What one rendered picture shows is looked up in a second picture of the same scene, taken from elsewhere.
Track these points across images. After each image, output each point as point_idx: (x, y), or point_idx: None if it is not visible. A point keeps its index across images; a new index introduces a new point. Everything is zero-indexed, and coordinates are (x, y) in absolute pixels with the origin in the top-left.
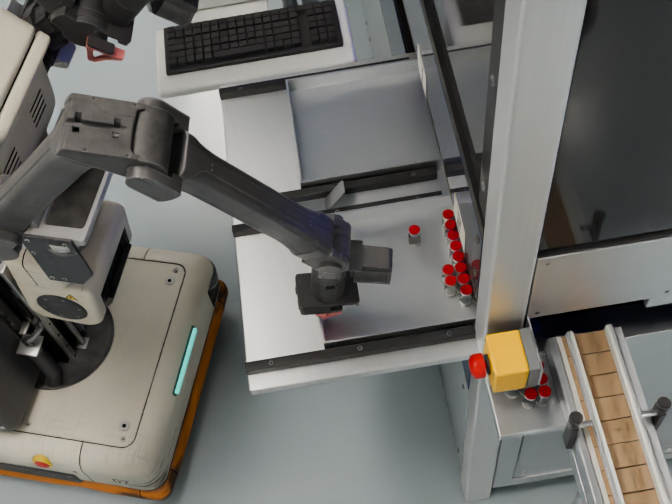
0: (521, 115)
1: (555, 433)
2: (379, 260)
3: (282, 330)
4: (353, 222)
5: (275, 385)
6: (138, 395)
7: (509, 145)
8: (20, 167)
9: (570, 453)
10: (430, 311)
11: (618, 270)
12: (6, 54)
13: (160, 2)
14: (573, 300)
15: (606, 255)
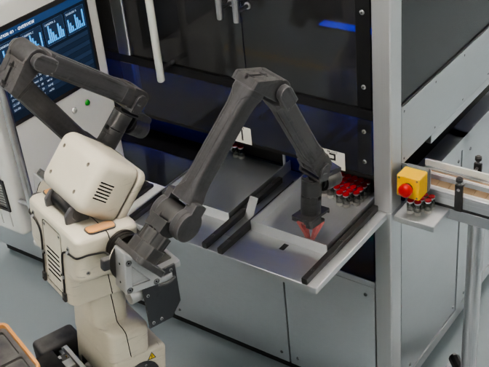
0: (393, 2)
1: (416, 300)
2: (333, 166)
3: (297, 263)
4: (269, 215)
5: (324, 279)
6: None
7: (391, 22)
8: (204, 146)
9: (462, 217)
10: (348, 215)
11: (421, 111)
12: (108, 149)
13: (135, 121)
14: (412, 143)
15: (418, 100)
